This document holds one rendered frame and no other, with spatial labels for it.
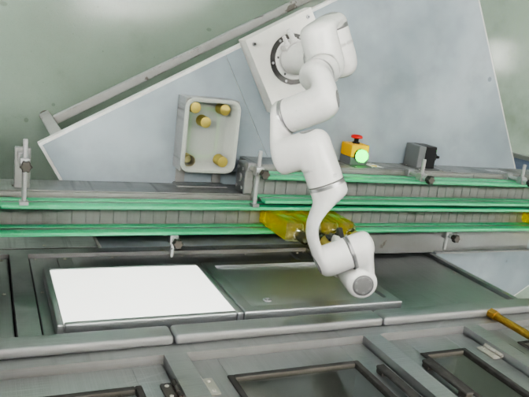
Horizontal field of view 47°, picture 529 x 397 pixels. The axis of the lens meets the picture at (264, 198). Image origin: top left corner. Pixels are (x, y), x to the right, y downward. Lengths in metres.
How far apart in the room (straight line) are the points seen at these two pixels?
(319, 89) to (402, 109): 0.89
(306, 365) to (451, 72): 1.35
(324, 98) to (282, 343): 0.57
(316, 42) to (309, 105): 0.21
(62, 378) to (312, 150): 0.69
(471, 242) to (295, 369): 1.25
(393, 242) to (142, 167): 0.92
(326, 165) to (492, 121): 1.29
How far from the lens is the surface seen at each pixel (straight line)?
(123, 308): 1.47
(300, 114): 1.43
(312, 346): 1.48
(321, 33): 1.56
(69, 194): 1.74
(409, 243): 2.27
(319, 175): 1.36
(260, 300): 1.59
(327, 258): 1.40
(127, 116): 1.86
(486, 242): 2.51
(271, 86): 1.92
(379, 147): 2.24
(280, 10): 2.60
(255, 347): 1.41
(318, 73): 1.43
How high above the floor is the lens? 2.55
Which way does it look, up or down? 61 degrees down
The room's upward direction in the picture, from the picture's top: 123 degrees clockwise
